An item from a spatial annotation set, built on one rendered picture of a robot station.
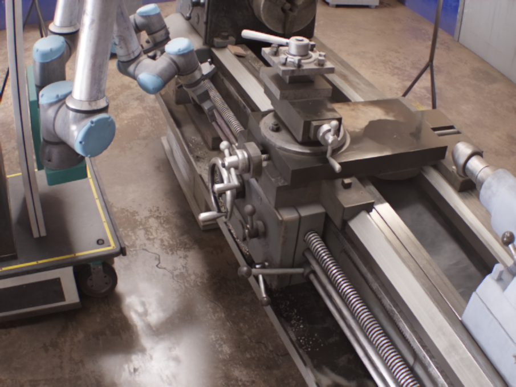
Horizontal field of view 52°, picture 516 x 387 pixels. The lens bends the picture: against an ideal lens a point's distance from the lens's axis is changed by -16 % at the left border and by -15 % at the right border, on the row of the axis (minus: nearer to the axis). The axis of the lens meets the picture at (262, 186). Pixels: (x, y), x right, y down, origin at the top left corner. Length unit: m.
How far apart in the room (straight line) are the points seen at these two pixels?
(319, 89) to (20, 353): 1.55
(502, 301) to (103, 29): 1.30
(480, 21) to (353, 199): 4.24
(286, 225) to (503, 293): 0.70
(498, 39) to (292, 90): 3.99
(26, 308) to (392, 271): 1.49
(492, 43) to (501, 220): 4.33
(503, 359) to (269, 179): 0.87
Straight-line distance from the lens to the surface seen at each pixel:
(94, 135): 1.80
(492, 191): 1.41
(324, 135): 1.64
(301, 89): 1.75
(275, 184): 1.67
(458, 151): 1.52
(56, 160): 2.02
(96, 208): 2.49
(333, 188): 1.68
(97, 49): 1.73
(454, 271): 1.75
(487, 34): 5.65
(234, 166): 1.74
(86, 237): 2.35
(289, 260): 1.79
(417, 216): 1.91
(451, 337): 1.39
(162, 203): 3.02
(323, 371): 1.81
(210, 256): 2.73
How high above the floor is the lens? 1.83
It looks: 36 degrees down
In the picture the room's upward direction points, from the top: 5 degrees clockwise
